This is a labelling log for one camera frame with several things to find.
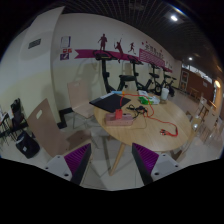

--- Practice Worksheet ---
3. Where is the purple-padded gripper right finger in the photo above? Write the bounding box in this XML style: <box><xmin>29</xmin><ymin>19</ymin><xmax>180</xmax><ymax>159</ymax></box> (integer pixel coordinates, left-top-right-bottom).
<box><xmin>132</xmin><ymin>143</ymin><xmax>180</xmax><ymax>185</ymax></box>

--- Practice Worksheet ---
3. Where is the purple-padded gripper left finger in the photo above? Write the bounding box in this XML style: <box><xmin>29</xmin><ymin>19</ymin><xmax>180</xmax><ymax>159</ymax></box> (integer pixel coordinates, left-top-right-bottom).
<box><xmin>44</xmin><ymin>143</ymin><xmax>92</xmax><ymax>185</ymax></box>

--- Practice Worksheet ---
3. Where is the red charger plug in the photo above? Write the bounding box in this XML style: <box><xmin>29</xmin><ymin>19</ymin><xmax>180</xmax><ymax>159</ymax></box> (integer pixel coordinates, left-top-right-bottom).
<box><xmin>115</xmin><ymin>109</ymin><xmax>123</xmax><ymax>120</ymax></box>

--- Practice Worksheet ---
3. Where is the round wooden table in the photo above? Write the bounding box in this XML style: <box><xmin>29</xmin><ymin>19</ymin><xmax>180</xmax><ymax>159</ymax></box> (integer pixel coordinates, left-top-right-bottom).
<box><xmin>94</xmin><ymin>100</ymin><xmax>191</xmax><ymax>175</ymax></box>

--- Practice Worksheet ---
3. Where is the black backpack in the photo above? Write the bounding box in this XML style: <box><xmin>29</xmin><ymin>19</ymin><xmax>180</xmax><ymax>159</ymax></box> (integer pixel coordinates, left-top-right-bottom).
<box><xmin>16</xmin><ymin>131</ymin><xmax>40</xmax><ymax>159</ymax></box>

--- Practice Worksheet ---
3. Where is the pink power strip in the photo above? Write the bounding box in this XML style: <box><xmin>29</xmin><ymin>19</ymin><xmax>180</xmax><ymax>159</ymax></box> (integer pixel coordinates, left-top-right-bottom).
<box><xmin>105</xmin><ymin>113</ymin><xmax>133</xmax><ymax>126</ymax></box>

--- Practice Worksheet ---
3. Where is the near wooden chair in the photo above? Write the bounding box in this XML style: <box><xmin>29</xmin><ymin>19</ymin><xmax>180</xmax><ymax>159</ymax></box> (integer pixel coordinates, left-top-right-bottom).
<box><xmin>27</xmin><ymin>99</ymin><xmax>91</xmax><ymax>157</ymax></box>

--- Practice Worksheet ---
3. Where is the wooden chair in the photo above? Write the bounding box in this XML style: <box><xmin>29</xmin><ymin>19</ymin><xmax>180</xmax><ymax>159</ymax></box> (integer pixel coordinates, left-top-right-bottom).
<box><xmin>186</xmin><ymin>97</ymin><xmax>218</xmax><ymax>139</ymax></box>
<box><xmin>67</xmin><ymin>80</ymin><xmax>94</xmax><ymax>125</ymax></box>
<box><xmin>27</xmin><ymin>99</ymin><xmax>91</xmax><ymax>157</ymax></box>

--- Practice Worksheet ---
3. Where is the green and white package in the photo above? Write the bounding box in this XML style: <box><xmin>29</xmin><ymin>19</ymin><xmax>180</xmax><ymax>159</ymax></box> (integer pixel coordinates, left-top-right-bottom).
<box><xmin>138</xmin><ymin>90</ymin><xmax>160</xmax><ymax>105</ymax></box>

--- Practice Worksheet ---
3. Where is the wooden chair at right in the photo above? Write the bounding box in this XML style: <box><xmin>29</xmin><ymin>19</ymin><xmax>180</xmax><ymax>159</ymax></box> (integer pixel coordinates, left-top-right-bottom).
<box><xmin>186</xmin><ymin>97</ymin><xmax>218</xmax><ymax>139</ymax></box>

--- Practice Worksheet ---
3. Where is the black chair at left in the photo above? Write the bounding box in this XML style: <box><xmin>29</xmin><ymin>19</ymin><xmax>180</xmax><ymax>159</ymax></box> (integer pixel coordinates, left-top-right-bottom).
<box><xmin>0</xmin><ymin>98</ymin><xmax>27</xmax><ymax>138</ymax></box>

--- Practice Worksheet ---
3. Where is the black mat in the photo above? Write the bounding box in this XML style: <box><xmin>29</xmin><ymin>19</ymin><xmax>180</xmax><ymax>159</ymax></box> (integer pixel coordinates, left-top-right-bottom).
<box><xmin>90</xmin><ymin>93</ymin><xmax>130</xmax><ymax>113</ymax></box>

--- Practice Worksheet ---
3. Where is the white paper cup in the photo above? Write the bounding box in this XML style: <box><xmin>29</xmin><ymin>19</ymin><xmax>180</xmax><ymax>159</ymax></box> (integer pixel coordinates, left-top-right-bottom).
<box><xmin>160</xmin><ymin>88</ymin><xmax>169</xmax><ymax>101</ymax></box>

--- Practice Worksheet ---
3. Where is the far wooden chair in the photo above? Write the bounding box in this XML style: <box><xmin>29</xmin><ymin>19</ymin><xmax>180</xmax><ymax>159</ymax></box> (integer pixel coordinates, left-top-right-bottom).
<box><xmin>67</xmin><ymin>80</ymin><xmax>94</xmax><ymax>125</ymax></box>

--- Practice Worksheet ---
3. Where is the black exercise bike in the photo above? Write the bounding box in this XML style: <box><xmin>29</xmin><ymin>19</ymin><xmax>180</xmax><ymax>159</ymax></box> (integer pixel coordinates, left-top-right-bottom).
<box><xmin>128</xmin><ymin>55</ymin><xmax>151</xmax><ymax>92</ymax></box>
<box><xmin>150</xmin><ymin>64</ymin><xmax>162</xmax><ymax>96</ymax></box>
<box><xmin>92</xmin><ymin>49</ymin><xmax>136</xmax><ymax>94</ymax></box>
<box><xmin>162</xmin><ymin>67</ymin><xmax>177</xmax><ymax>97</ymax></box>

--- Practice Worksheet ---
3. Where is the blue white box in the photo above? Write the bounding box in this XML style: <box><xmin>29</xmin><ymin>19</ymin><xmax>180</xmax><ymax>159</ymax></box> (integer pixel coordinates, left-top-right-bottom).
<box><xmin>112</xmin><ymin>91</ymin><xmax>123</xmax><ymax>95</ymax></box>

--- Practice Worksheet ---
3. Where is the black exercise bike far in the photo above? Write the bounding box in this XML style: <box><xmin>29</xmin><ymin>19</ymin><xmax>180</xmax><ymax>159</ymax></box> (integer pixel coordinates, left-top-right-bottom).
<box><xmin>162</xmin><ymin>67</ymin><xmax>177</xmax><ymax>97</ymax></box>

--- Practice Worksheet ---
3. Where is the black exercise bike left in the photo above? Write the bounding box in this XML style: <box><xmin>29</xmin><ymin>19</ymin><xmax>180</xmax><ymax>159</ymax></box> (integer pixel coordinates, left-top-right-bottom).
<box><xmin>92</xmin><ymin>49</ymin><xmax>136</xmax><ymax>94</ymax></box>

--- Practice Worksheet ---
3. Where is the red charging cable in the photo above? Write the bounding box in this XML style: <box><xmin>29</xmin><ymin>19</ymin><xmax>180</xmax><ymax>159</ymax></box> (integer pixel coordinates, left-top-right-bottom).
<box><xmin>119</xmin><ymin>93</ymin><xmax>179</xmax><ymax>138</ymax></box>

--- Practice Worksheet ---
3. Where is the black cable bundle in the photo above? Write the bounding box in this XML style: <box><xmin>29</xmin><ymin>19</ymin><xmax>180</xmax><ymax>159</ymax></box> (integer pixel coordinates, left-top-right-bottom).
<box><xmin>126</xmin><ymin>104</ymin><xmax>149</xmax><ymax>119</ymax></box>

